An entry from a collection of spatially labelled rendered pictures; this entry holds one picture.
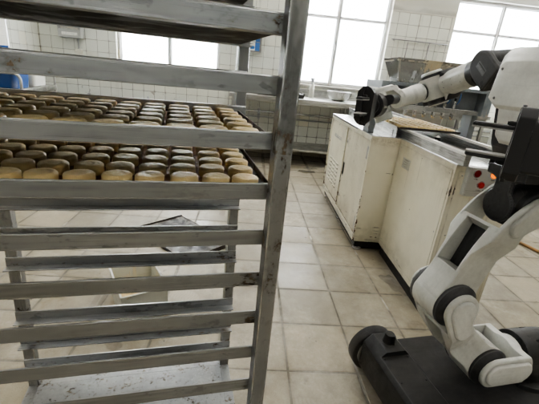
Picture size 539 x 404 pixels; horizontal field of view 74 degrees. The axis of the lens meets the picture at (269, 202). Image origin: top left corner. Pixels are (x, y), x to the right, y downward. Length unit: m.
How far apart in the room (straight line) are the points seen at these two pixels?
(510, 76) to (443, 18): 4.81
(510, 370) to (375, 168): 1.42
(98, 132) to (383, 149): 2.06
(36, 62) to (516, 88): 1.08
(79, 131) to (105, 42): 5.12
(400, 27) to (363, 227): 3.70
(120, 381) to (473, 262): 1.18
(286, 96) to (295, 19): 0.11
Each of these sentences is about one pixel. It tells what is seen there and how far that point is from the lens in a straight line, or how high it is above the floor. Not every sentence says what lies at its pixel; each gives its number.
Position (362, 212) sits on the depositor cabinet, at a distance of 2.55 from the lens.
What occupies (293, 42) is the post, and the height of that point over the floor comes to 1.20.
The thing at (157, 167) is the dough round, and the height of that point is 0.97.
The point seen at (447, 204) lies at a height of 0.64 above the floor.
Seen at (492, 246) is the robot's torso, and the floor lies 0.76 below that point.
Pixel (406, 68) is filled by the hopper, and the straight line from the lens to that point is 2.49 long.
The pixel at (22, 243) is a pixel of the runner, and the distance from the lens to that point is 0.69.
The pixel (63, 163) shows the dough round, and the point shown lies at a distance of 0.74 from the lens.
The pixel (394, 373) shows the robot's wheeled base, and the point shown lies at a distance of 1.48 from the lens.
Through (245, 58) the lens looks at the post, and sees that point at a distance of 1.02.
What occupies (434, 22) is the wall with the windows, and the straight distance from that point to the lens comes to 5.94.
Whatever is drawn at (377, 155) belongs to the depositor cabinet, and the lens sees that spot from 2.46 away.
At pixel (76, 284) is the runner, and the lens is 0.71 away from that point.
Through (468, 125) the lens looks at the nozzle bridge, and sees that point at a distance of 2.79.
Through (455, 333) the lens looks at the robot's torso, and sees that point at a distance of 1.26.
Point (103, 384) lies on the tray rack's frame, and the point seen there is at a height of 0.15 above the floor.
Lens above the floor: 1.16
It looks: 20 degrees down
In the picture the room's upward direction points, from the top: 6 degrees clockwise
